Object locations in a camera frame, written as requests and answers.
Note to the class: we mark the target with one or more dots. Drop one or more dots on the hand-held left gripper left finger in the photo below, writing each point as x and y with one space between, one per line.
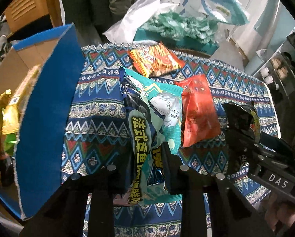
120 177

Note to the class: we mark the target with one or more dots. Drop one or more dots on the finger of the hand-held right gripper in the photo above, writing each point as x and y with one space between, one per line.
238 160
247 138

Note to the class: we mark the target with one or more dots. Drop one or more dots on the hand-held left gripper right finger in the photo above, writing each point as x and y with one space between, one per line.
171 175

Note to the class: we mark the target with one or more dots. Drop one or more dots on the black snack packet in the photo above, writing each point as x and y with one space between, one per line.
238 116

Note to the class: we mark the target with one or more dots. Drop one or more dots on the teal snack packet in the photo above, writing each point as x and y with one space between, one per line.
150 103

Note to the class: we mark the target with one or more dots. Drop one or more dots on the blue cardboard box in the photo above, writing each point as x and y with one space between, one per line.
46 103

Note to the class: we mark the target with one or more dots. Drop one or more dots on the green snack packet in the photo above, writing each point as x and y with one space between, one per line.
10 143

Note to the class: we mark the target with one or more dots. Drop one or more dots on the person's right hand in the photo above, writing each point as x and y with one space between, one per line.
283 212

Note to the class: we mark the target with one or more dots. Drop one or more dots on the red snack packet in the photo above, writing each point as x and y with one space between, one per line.
199 111

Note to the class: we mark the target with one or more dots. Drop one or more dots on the white shoe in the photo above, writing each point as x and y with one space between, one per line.
267 75

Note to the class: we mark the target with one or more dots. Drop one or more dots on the beige shoe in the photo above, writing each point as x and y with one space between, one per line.
279 66

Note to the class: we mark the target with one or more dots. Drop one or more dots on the patterned blue tablecloth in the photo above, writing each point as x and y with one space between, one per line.
100 98

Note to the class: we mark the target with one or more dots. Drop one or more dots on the white shoe rack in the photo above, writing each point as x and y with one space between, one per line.
293 51

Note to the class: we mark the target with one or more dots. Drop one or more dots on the orange striped snack packet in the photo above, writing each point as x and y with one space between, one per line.
155 59

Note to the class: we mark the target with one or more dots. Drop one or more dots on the bin of green packets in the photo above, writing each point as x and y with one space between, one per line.
179 24

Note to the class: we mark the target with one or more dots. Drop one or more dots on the blue and white plastic bag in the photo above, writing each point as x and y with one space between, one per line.
211 0

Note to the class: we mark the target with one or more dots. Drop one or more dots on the black hanging jacket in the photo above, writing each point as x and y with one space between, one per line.
85 2

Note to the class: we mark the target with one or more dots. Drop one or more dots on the wooden louvered door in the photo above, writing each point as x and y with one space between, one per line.
26 7

